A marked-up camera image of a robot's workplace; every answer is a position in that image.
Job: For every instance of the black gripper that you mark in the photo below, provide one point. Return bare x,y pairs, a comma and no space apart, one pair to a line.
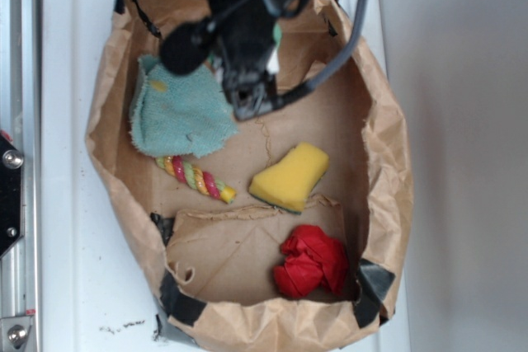
241,34

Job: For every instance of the green rubber ball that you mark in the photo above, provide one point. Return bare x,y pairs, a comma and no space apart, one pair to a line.
273,62

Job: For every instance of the light blue terry cloth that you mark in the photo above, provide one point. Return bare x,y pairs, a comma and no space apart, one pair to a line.
178,115

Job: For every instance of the yellow sponge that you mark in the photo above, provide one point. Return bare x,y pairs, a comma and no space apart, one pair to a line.
288,183

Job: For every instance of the brown paper bag bin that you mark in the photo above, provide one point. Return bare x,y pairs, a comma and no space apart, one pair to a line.
209,265

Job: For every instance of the crumpled red paper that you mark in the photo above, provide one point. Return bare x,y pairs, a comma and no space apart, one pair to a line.
312,259

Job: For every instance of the multicolour twisted rope toy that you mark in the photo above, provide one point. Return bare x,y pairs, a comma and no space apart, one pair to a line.
201,181

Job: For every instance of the aluminium frame rail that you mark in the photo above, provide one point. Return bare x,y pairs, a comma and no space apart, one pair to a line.
21,301

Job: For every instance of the black metal bracket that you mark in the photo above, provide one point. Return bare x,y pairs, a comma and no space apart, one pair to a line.
10,194

